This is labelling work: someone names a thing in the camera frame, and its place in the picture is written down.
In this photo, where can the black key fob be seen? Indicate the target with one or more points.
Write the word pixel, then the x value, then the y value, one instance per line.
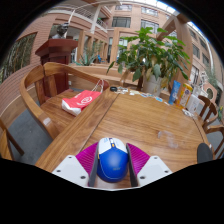
pixel 113 88

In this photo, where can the white statue on pedestal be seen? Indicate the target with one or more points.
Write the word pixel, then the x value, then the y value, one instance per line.
pixel 203 80

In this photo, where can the blue and white computer mouse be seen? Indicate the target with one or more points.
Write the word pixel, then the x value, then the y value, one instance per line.
pixel 112 163

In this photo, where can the red and white bag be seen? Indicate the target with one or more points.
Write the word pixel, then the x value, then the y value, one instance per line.
pixel 80 101

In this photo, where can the dark red wooden pedestal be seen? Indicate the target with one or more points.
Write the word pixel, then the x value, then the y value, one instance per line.
pixel 56 50

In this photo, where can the yellow liquid bottle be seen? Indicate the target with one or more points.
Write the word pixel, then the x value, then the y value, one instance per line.
pixel 185 96

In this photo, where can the dark bust statue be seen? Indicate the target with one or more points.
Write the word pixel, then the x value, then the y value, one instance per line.
pixel 61 30

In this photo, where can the green potted plant, white pot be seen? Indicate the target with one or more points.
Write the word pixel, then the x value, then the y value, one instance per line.
pixel 150 56

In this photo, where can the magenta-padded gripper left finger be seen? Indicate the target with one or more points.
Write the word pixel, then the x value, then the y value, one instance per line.
pixel 83 160

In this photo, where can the dark round mouse pad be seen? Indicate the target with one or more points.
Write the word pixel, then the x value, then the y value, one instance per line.
pixel 204 153

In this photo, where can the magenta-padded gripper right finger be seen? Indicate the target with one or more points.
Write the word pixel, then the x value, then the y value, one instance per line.
pixel 141 160

